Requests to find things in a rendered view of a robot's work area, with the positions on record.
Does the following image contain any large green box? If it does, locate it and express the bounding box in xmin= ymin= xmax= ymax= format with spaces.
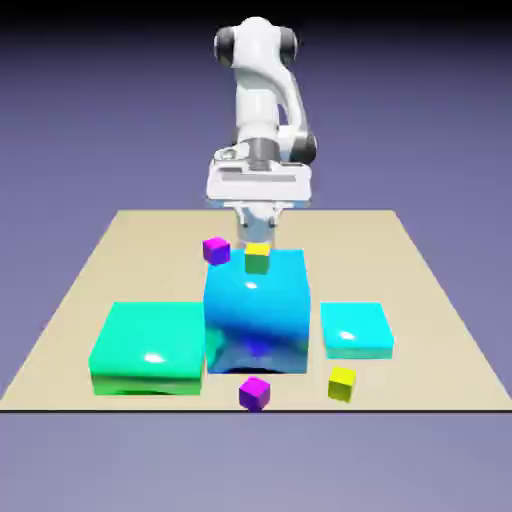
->
xmin=88 ymin=301 xmax=206 ymax=398

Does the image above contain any small purple cube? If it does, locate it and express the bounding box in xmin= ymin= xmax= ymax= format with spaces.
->
xmin=238 ymin=376 xmax=272 ymax=413
xmin=202 ymin=236 xmax=232 ymax=267

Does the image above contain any large cyan box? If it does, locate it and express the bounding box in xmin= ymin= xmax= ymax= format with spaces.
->
xmin=320 ymin=301 xmax=396 ymax=360

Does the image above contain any large blue box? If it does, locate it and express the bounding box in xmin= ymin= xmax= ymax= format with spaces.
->
xmin=203 ymin=248 xmax=313 ymax=376

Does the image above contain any small yellow cube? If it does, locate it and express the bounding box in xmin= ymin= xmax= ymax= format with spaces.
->
xmin=327 ymin=366 xmax=358 ymax=404
xmin=244 ymin=242 xmax=272 ymax=276

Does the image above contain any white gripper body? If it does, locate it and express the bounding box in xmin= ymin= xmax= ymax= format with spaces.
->
xmin=205 ymin=158 xmax=313 ymax=211

